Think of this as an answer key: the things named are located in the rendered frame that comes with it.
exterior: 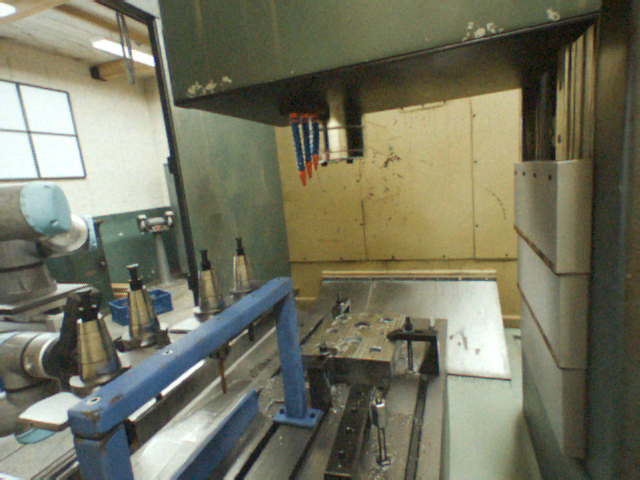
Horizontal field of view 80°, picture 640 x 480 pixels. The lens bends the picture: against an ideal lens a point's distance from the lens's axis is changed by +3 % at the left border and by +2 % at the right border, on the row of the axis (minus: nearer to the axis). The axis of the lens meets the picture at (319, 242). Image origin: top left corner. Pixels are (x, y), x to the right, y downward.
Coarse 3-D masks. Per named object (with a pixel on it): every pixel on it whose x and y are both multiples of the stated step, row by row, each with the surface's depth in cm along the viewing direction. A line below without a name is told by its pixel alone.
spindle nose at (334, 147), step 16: (336, 112) 84; (352, 112) 85; (320, 128) 85; (336, 128) 84; (352, 128) 85; (320, 144) 86; (336, 144) 85; (352, 144) 86; (320, 160) 87; (336, 160) 86
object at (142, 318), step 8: (144, 288) 55; (128, 296) 55; (136, 296) 54; (144, 296) 55; (128, 304) 55; (136, 304) 54; (144, 304) 55; (152, 304) 57; (128, 312) 55; (136, 312) 55; (144, 312) 55; (152, 312) 56; (128, 320) 55; (136, 320) 55; (144, 320) 55; (152, 320) 56; (128, 328) 56; (136, 328) 55; (144, 328) 55; (152, 328) 56; (160, 328) 57; (136, 336) 55
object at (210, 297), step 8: (200, 272) 63; (208, 272) 63; (200, 280) 63; (208, 280) 63; (216, 280) 64; (200, 288) 64; (208, 288) 63; (216, 288) 64; (200, 296) 64; (208, 296) 63; (216, 296) 64; (200, 304) 64; (208, 304) 63; (216, 304) 64; (224, 304) 65
